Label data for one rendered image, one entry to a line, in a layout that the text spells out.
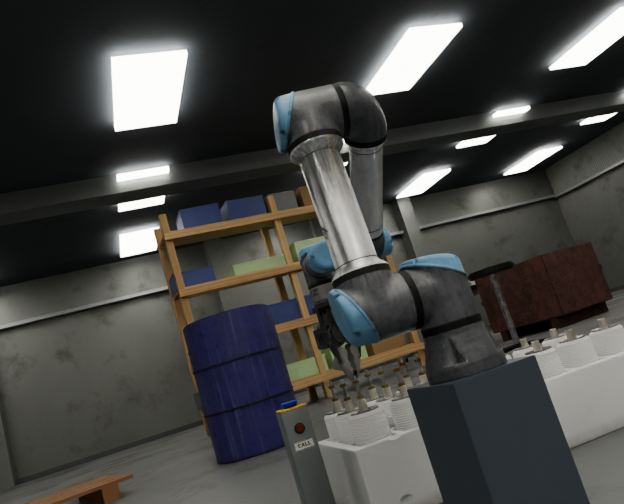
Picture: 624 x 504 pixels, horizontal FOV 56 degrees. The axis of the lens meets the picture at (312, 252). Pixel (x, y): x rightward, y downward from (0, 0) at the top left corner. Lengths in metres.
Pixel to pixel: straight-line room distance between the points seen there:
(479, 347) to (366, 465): 0.50
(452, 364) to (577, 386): 0.70
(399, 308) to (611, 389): 0.88
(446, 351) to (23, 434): 10.10
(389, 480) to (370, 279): 0.59
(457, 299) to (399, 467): 0.54
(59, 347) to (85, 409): 1.13
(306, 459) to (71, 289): 9.77
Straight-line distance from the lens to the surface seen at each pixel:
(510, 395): 1.11
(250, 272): 6.90
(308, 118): 1.19
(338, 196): 1.14
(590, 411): 1.78
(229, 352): 3.61
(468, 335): 1.11
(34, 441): 10.92
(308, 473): 1.53
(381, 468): 1.49
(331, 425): 1.75
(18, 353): 11.03
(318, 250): 1.43
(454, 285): 1.12
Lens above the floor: 0.40
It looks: 11 degrees up
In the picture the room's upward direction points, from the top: 17 degrees counter-clockwise
